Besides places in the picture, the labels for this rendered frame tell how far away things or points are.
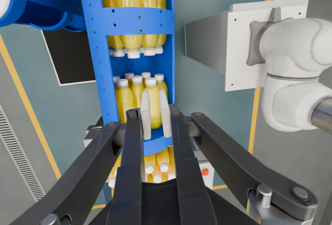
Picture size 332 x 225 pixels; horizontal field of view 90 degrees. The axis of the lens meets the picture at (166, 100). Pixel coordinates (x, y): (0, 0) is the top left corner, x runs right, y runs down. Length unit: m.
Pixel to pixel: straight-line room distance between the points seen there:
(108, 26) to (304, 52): 0.55
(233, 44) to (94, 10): 0.54
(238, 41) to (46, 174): 2.51
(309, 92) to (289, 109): 0.07
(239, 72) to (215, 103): 1.21
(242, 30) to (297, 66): 0.26
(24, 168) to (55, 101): 1.00
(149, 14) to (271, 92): 0.50
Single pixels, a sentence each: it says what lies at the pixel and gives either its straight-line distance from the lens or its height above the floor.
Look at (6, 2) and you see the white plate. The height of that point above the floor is 1.04.
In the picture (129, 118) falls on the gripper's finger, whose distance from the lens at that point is 0.16.
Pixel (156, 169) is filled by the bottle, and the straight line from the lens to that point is 0.91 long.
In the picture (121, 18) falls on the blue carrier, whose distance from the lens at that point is 0.49.
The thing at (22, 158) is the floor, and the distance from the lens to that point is 2.62.
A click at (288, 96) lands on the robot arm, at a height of 1.24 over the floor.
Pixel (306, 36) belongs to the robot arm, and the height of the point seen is 1.25.
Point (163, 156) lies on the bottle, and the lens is 0.87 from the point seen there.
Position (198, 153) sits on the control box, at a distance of 0.93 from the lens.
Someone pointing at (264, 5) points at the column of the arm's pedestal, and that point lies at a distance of 0.86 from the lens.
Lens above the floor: 1.71
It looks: 68 degrees down
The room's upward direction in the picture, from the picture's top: 164 degrees clockwise
